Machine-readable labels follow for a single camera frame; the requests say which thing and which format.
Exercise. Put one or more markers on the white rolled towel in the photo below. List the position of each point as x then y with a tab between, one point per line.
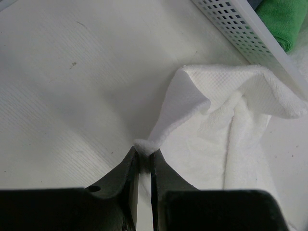
299	54

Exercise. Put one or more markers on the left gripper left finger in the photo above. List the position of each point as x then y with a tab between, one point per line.
110	204

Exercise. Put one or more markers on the white plastic basket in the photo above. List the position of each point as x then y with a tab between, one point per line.
240	24

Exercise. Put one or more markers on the white towel pile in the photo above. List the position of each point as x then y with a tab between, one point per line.
211	123

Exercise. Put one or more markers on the dark blue towel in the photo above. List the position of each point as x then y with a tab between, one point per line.
254	3

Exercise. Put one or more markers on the green rolled towel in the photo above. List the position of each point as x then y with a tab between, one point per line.
283	18

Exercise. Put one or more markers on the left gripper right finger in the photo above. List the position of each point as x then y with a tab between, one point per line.
178	206

